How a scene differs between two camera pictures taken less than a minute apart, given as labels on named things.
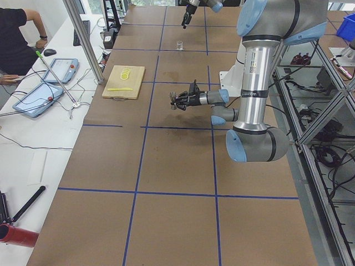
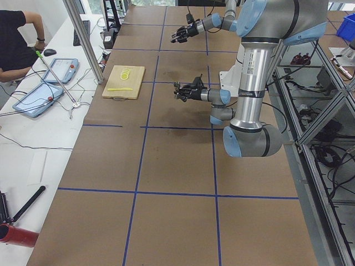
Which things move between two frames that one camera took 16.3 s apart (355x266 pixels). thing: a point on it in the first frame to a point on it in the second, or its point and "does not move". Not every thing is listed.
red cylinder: [18, 236] does not move
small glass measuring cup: [179, 45] to [182, 34]
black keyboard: [86, 25] does not move
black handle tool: [28, 203] does not move
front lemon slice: [123, 76] does not move
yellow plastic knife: [120, 89] does not move
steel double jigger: [172, 96] to [177, 85]
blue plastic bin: [346, 29] does not move
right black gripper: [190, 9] to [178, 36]
